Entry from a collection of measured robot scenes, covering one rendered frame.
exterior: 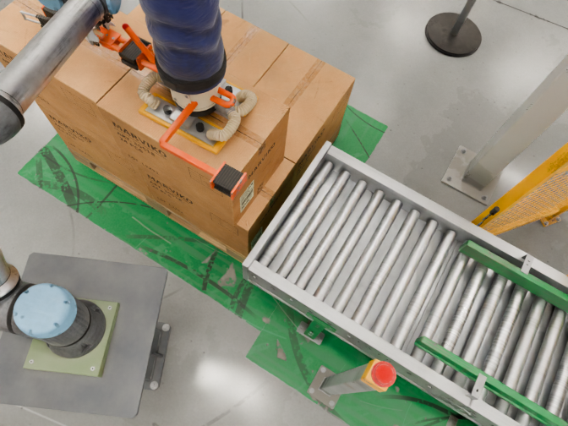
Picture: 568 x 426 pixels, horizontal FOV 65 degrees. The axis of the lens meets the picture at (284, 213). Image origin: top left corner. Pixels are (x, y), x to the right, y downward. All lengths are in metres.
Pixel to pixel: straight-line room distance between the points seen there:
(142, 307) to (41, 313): 0.37
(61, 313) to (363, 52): 2.55
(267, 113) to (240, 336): 1.17
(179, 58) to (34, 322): 0.85
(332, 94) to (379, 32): 1.21
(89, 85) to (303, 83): 1.02
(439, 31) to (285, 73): 1.51
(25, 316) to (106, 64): 0.98
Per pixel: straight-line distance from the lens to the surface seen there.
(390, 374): 1.37
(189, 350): 2.38
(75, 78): 1.93
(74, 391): 1.70
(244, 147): 1.64
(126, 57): 1.73
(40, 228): 2.76
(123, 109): 1.79
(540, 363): 2.14
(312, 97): 2.29
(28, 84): 1.20
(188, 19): 1.30
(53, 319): 1.43
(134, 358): 1.65
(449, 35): 3.56
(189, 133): 1.66
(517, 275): 2.08
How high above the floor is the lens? 2.35
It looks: 67 degrees down
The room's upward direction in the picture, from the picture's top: 10 degrees clockwise
